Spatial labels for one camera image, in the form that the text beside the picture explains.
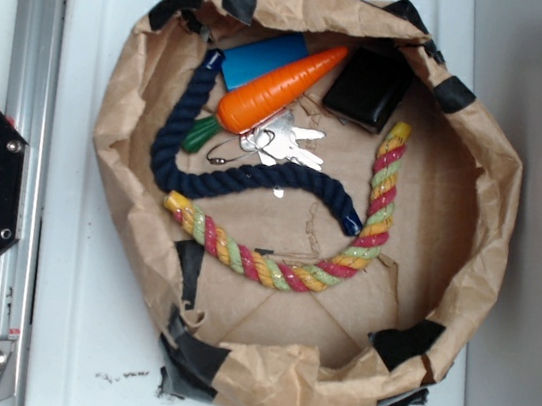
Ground multicolored twisted rope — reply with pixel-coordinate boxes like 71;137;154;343
153;90;413;307

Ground orange plastic toy carrot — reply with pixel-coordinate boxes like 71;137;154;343
182;46;349;154

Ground blue rectangular block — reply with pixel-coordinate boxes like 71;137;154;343
222;33;308;91

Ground black rectangular box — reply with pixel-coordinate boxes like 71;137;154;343
322;47;414;134

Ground brown paper bag bin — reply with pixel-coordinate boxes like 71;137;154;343
93;0;523;406

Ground navy blue twisted rope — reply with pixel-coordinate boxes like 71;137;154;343
142;42;386;239

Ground silver keys on ring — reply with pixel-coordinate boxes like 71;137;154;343
206;109;325;171

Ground aluminium extrusion rail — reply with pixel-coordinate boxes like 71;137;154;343
0;0;66;406

